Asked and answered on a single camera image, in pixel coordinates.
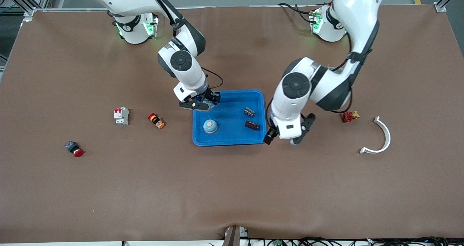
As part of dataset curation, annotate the black cable bundle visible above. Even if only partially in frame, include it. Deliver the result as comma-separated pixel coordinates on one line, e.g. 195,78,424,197
250,236,452,246

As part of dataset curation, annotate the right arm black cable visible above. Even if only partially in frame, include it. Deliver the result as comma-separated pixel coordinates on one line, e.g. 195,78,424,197
143,0,224,91

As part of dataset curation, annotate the black base cable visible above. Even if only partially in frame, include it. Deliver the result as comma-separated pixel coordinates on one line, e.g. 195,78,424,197
277,2,314,23

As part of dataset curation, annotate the brown table mat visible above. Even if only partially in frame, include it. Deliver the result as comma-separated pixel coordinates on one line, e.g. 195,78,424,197
0,5,464,243

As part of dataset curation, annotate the blue plastic tray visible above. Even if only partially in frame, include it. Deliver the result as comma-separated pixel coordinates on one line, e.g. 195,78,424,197
192,90,268,147

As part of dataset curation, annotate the metal table edge bracket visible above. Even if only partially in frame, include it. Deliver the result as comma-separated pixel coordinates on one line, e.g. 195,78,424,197
222,226,249,246

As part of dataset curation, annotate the white circuit breaker red switch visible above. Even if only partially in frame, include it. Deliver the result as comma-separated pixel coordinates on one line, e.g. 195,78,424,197
113,107,129,125

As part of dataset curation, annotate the red handle brass valve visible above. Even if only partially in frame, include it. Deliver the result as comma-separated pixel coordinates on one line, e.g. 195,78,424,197
341,110,360,123

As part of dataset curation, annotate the small red orange push button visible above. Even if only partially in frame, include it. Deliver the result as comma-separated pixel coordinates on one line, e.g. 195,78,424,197
148,113,165,129

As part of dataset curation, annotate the red mushroom push button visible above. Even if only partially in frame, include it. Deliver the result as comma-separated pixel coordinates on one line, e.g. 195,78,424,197
65,141,84,157

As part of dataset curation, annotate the white curved plastic bracket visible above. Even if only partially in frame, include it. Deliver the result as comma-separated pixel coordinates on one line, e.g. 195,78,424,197
359,116,392,155

